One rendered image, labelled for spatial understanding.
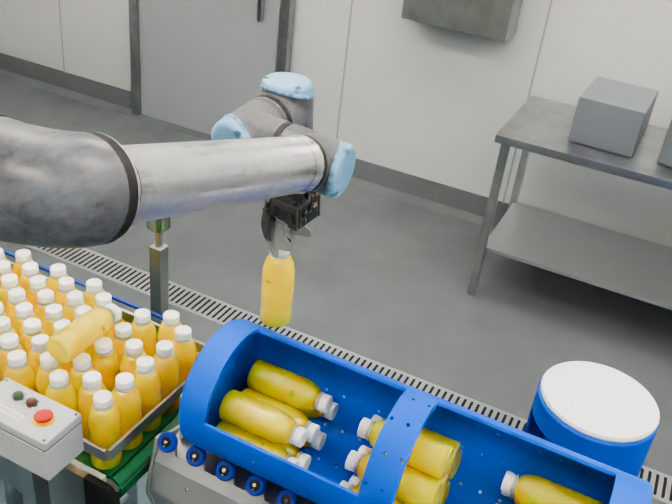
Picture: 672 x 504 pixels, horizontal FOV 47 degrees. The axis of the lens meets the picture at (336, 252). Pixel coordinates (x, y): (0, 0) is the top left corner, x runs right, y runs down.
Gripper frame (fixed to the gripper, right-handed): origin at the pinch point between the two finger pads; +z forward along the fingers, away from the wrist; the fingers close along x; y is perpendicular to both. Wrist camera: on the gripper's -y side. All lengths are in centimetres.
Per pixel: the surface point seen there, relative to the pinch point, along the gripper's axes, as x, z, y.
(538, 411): 36, 47, 49
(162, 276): 11, 43, -52
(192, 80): 243, 142, -292
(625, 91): 261, 65, -11
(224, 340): -15.4, 16.3, -1.8
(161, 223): 12, 25, -52
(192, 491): -30, 50, 0
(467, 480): 4, 41, 47
